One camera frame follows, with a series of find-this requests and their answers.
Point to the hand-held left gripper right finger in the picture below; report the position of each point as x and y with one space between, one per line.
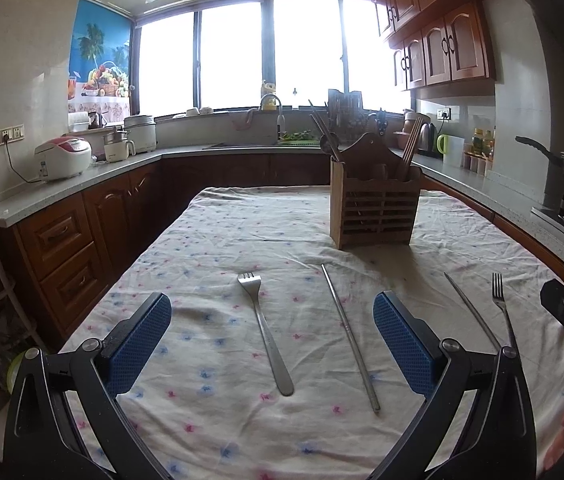
404 340

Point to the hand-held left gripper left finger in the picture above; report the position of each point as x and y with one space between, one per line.
139 340

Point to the wooden utensil holder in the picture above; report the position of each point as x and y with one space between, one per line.
372 210

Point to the metal spoon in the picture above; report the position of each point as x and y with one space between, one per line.
328 142

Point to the metal chopstick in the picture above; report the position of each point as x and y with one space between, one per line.
319 125
472 310
349 335

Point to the metal fork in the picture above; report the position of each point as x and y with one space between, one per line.
267 340
499 295

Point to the wooden lower cabinets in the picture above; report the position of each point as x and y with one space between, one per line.
101 230

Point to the wooden cabinets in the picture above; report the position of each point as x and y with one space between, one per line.
442 45
101 230

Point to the floral tablecloth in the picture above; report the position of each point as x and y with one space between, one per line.
242 230

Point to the row of condiment bottles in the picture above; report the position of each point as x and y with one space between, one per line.
479 152

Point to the grey kitchen countertop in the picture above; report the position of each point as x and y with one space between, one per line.
11 205

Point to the white electric pot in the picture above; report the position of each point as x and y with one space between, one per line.
117 147

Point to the green cup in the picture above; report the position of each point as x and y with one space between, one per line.
442 145

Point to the white and red rice cooker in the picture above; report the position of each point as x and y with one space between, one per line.
61 157

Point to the stainless steel kettle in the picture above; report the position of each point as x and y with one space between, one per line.
427 140

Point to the stacked plastic basins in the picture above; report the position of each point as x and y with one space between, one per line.
402 137

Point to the grey rice cooker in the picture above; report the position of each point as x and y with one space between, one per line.
141 135

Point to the dark kitchen object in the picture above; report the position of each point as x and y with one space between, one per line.
382 122

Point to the kitchen sink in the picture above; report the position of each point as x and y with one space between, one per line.
242 146

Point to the white plastic container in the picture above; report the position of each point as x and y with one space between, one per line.
84 122

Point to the green vegetables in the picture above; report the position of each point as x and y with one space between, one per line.
297 136

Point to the white bowl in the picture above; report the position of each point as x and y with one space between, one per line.
206 111
191 111

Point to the dish rack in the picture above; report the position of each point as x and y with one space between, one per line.
344 110

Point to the pink cloth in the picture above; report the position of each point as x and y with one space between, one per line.
242 121

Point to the metal faucet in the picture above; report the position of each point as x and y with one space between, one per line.
280 120

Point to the wooden upper cabinets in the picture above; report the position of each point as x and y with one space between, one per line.
442 45

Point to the yellow bottle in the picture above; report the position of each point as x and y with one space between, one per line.
267 89

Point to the kitchen window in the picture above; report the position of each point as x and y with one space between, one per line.
232 50

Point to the triple wall socket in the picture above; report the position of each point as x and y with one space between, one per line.
6 136

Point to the fruit and palm wall poster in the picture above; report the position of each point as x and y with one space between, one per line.
99 50

